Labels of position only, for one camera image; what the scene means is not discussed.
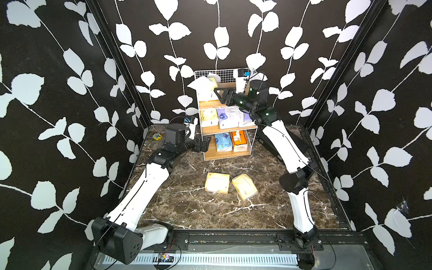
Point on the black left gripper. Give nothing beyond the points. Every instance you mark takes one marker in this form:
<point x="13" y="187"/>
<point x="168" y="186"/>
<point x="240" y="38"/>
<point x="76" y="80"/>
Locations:
<point x="204" y="143"/>

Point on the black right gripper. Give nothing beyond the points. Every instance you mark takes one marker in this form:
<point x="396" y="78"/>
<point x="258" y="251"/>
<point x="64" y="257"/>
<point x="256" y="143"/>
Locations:
<point x="225" y="91"/>

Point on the purple tissue pack front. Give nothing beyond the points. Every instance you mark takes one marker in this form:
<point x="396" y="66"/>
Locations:
<point x="229" y="117"/>

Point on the purple tissue pack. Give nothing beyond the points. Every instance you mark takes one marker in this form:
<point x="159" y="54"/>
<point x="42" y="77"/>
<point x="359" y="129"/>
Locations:
<point x="229" y="117"/>
<point x="247" y="121"/>

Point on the yellow green tissue pack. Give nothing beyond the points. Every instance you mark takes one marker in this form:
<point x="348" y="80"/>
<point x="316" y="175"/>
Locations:
<point x="204" y="87"/>

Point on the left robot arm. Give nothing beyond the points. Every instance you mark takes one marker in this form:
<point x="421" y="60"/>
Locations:
<point x="118" y="235"/>

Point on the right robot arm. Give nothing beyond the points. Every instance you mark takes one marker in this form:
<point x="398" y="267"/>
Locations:
<point x="274" y="134"/>

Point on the light blue tissue pack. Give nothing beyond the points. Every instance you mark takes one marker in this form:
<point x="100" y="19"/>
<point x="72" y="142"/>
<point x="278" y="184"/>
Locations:
<point x="223" y="142"/>

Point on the green floral tissue pack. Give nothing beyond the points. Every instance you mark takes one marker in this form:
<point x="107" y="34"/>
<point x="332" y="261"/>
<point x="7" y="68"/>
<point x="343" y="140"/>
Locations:
<point x="209" y="118"/>

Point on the orange tissue pack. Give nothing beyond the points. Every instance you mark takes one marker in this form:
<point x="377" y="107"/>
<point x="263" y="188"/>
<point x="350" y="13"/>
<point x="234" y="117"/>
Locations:
<point x="239" y="141"/>

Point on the small circuit board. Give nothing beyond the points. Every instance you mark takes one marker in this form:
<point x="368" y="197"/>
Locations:
<point x="164" y="258"/>

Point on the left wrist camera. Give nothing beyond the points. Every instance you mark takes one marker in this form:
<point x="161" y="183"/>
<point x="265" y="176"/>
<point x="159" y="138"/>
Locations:
<point x="191" y="123"/>

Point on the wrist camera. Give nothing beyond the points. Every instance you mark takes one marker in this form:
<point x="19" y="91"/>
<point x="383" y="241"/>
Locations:
<point x="241" y="76"/>
<point x="191" y="123"/>

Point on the white wire wooden shelf rack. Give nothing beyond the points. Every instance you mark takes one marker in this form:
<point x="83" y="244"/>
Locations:
<point x="231" y="131"/>

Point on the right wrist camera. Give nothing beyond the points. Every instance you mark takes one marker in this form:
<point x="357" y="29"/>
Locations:
<point x="241" y="76"/>

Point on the white ribbed cable duct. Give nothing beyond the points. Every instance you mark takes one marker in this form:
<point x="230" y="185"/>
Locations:
<point x="228" y="260"/>

